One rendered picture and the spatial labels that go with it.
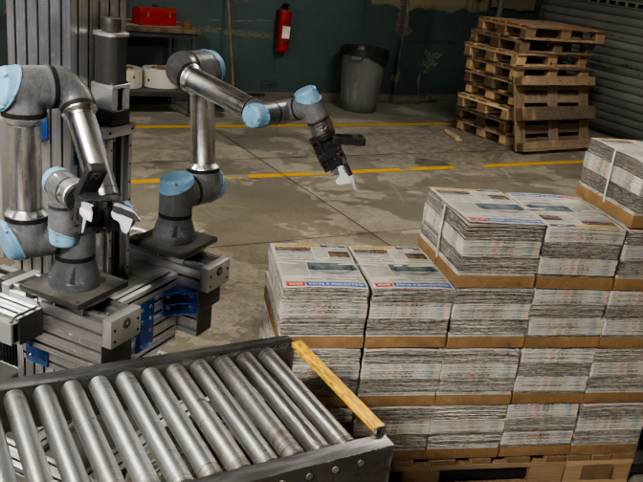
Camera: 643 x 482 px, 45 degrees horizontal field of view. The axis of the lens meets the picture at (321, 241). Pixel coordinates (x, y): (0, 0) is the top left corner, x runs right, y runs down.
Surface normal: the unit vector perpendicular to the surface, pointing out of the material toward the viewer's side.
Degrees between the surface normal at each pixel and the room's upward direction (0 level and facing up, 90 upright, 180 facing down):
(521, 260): 90
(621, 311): 90
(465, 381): 90
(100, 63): 90
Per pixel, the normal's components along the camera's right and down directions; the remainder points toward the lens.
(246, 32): 0.48, 0.36
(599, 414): 0.20, 0.37
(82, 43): 0.89, 0.25
